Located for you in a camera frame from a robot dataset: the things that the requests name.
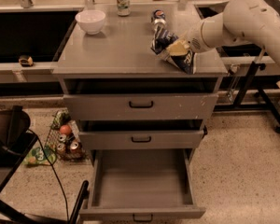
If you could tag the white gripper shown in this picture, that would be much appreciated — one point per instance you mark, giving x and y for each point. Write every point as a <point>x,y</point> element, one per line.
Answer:
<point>193,39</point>

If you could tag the blue chip bag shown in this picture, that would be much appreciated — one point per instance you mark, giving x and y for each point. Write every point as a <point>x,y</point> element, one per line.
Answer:
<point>161,40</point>

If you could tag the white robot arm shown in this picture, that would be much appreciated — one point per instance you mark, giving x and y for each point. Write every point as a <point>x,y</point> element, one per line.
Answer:
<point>251,21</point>

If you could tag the grey top drawer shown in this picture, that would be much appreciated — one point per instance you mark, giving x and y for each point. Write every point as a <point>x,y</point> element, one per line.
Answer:
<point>140,106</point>

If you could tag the grey drawer cabinet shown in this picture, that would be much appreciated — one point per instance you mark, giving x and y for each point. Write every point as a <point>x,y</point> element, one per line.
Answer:
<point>119,60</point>

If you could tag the grey middle drawer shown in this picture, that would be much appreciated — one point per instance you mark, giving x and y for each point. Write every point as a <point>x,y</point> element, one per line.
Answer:
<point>140,139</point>

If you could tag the green chip bag in basket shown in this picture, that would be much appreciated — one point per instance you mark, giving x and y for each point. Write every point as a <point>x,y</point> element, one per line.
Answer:
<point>61,117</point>

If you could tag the grey open bottom drawer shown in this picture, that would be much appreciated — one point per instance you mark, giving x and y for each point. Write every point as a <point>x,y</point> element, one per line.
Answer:
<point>141,186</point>

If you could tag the green snack bag on floor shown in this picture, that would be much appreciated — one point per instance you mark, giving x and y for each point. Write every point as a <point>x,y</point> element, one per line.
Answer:
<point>40,156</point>

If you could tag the blue pepsi can lying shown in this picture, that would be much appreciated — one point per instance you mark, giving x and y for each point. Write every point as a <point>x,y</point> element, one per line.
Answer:
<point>158,19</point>

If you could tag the green white soda can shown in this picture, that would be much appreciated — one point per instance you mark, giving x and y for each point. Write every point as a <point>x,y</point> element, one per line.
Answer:
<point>123,7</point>

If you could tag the white bowl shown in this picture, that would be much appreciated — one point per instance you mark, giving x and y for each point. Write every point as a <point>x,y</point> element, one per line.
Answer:
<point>91,21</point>

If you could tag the orange fruit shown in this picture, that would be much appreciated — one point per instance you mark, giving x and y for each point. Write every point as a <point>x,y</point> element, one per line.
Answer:
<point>65,129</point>

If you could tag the red soda can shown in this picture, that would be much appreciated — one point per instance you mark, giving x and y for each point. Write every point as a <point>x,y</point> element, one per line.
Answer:
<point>75,147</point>

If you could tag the silver soda can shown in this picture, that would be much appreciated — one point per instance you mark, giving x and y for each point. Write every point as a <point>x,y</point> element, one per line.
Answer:
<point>62,138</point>

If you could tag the brown soda can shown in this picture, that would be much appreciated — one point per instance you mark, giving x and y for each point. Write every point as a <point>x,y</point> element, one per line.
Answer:
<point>61,148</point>

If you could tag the yellow black tape measure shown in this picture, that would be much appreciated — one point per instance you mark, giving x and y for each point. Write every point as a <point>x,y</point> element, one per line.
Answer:
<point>26,61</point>

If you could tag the black chair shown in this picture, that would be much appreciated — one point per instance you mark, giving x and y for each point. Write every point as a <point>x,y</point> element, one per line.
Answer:
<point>15,143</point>

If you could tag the wire basket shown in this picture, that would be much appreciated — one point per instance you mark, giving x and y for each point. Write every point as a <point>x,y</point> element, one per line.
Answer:
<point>53,141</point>

